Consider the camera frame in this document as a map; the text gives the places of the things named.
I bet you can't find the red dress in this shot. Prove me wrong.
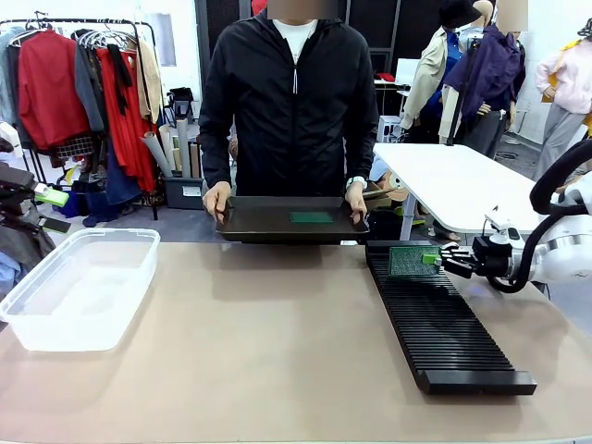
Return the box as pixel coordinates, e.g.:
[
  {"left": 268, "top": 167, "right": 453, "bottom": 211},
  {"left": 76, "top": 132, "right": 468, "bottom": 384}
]
[{"left": 95, "top": 47, "right": 157, "bottom": 193}]

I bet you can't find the black slotted PCB rack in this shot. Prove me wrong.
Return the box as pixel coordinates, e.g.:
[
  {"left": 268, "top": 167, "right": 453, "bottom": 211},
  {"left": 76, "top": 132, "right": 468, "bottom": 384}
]
[{"left": 364, "top": 239, "right": 538, "bottom": 397}]

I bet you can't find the dark grey garment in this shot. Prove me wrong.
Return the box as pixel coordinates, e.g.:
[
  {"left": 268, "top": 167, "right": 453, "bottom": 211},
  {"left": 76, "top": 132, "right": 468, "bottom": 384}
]
[{"left": 73, "top": 41, "right": 106, "bottom": 134}]

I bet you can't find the person's right forearm black sleeve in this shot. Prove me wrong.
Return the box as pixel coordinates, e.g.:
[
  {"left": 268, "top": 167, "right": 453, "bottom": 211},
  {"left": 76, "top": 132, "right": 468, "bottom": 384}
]
[{"left": 199, "top": 129, "right": 233, "bottom": 191}]

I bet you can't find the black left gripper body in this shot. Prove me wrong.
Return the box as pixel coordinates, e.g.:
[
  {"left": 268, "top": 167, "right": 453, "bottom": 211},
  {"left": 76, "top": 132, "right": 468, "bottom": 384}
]
[{"left": 0, "top": 161, "right": 41, "bottom": 223}]

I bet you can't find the black chair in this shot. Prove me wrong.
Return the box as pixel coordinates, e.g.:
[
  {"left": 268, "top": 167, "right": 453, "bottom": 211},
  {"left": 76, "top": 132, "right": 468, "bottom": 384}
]
[{"left": 166, "top": 86, "right": 195, "bottom": 124}]

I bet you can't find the tall grey paper roll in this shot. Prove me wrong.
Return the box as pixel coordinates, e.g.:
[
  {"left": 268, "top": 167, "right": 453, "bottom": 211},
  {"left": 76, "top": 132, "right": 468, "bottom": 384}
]
[{"left": 175, "top": 117, "right": 191, "bottom": 179}]

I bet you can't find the dark brown tray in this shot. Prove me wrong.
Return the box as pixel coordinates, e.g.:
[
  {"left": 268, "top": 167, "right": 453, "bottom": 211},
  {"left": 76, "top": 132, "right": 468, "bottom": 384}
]
[{"left": 214, "top": 195, "right": 371, "bottom": 246}]

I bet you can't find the black scarf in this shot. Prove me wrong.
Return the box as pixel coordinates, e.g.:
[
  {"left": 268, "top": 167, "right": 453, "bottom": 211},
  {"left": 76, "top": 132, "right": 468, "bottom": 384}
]
[{"left": 105, "top": 43, "right": 134, "bottom": 117}]

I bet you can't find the green PCB board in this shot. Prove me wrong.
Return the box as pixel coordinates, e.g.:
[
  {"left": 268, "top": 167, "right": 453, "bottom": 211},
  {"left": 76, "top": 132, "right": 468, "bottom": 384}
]
[
  {"left": 289, "top": 210, "right": 335, "bottom": 225},
  {"left": 388, "top": 245, "right": 444, "bottom": 278}
]

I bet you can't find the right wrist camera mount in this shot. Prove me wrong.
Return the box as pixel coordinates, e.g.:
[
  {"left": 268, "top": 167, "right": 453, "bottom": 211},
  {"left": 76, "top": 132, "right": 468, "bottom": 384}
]
[{"left": 483, "top": 205, "right": 524, "bottom": 246}]

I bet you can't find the plaid skirt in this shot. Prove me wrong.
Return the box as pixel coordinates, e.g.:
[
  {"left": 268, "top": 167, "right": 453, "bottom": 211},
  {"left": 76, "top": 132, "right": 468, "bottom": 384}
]
[{"left": 55, "top": 135, "right": 93, "bottom": 158}]

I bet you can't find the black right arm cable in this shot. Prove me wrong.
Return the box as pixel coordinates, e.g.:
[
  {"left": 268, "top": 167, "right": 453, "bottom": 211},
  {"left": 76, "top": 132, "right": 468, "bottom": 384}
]
[{"left": 483, "top": 137, "right": 592, "bottom": 293}]

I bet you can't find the grey cloth pile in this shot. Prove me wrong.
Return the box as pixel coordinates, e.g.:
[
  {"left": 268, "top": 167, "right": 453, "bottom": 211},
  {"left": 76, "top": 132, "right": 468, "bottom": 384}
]
[{"left": 0, "top": 216, "right": 57, "bottom": 302}]

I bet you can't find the person's right hand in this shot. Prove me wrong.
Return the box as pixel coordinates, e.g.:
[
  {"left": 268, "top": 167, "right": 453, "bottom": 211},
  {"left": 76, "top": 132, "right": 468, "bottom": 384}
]
[{"left": 202, "top": 179, "right": 232, "bottom": 228}]

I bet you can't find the person's left forearm black sleeve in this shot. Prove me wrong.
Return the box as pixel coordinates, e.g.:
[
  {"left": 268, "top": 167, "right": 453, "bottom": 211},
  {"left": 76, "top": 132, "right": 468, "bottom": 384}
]
[{"left": 344, "top": 129, "right": 380, "bottom": 182}]

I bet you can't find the mannequin in pink jacket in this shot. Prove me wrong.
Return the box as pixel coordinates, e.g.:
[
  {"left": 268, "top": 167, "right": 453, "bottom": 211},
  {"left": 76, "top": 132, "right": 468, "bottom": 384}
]
[{"left": 534, "top": 18, "right": 592, "bottom": 184}]

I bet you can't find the white computer case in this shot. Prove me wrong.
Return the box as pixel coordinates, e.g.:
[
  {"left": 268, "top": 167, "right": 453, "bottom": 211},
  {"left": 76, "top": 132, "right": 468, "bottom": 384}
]
[{"left": 377, "top": 115, "right": 402, "bottom": 142}]

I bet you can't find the black clothes rack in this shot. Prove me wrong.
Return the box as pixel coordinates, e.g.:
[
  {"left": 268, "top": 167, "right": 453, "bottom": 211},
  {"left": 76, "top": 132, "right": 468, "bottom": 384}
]
[{"left": 0, "top": 17, "right": 161, "bottom": 221}]

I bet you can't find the red jacket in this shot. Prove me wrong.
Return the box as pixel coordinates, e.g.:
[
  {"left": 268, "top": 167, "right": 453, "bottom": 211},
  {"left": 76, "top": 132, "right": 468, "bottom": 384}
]
[{"left": 17, "top": 30, "right": 93, "bottom": 153}]

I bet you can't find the light grey garment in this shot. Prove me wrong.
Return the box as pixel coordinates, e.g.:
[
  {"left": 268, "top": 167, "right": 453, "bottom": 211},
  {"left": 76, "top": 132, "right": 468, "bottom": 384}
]
[{"left": 0, "top": 26, "right": 24, "bottom": 135}]

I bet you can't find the black hat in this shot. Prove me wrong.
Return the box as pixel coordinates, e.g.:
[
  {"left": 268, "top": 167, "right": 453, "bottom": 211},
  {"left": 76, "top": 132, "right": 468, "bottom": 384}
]
[{"left": 438, "top": 0, "right": 483, "bottom": 32}]

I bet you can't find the person's left hand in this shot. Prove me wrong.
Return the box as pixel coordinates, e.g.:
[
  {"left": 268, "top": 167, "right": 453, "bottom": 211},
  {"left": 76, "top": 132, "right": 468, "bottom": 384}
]
[{"left": 344, "top": 186, "right": 370, "bottom": 228}]

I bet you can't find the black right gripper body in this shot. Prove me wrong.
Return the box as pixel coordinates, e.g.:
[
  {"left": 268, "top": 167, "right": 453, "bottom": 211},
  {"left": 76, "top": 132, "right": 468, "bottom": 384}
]
[{"left": 470, "top": 234, "right": 515, "bottom": 279}]

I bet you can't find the person in black jacket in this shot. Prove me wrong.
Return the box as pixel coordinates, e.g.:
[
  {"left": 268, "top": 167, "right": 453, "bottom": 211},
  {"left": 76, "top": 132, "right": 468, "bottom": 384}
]
[{"left": 198, "top": 0, "right": 380, "bottom": 198}]

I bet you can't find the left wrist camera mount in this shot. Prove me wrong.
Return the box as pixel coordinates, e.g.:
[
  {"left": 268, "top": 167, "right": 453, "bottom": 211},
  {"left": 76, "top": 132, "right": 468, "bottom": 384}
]
[{"left": 0, "top": 120, "right": 23, "bottom": 159}]

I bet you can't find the grey storage bin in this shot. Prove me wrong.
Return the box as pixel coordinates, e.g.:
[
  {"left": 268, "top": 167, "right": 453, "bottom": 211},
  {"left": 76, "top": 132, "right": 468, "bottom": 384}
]
[{"left": 161, "top": 174, "right": 204, "bottom": 211}]

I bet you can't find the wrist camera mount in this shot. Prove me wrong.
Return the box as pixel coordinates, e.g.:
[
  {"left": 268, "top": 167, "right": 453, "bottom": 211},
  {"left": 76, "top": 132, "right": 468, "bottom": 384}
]
[
  {"left": 483, "top": 205, "right": 524, "bottom": 246},
  {"left": 0, "top": 120, "right": 23, "bottom": 159}
]

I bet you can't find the mannequin in beige coat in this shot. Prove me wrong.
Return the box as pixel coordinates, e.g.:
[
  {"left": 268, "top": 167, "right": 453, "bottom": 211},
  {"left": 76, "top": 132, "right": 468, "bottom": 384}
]
[{"left": 400, "top": 26, "right": 465, "bottom": 145}]

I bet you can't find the white table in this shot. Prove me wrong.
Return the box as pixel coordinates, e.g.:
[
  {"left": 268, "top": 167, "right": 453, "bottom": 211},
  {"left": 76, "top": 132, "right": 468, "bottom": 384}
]
[{"left": 372, "top": 142, "right": 540, "bottom": 242}]

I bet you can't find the mannequin in purple jacket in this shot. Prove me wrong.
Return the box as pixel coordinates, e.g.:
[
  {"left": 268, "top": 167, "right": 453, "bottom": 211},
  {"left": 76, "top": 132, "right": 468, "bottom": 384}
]
[{"left": 443, "top": 0, "right": 527, "bottom": 158}]

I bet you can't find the clear plastic box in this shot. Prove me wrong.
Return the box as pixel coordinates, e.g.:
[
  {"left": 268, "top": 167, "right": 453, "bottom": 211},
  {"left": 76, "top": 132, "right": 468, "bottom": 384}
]
[{"left": 0, "top": 227, "right": 162, "bottom": 352}]

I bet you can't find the grey wall panel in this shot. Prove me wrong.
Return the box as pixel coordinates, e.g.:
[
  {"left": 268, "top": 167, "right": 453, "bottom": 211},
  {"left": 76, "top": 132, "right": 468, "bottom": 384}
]
[{"left": 150, "top": 12, "right": 178, "bottom": 68}]

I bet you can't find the beige garment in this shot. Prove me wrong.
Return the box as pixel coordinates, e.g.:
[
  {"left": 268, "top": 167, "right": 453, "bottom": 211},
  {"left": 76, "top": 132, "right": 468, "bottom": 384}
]
[{"left": 135, "top": 39, "right": 164, "bottom": 126}]

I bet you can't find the cream paper roll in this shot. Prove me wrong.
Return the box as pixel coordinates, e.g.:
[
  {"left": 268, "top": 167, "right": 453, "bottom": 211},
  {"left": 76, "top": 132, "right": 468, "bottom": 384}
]
[{"left": 158, "top": 123, "right": 178, "bottom": 173}]

